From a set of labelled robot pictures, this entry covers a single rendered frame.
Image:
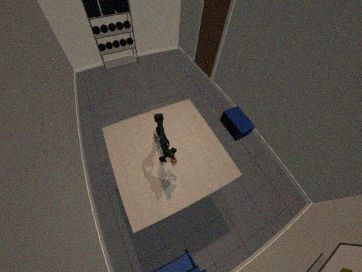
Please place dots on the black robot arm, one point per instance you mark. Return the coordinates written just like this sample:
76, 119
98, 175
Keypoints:
163, 139

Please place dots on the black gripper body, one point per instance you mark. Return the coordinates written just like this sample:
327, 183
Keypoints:
162, 159

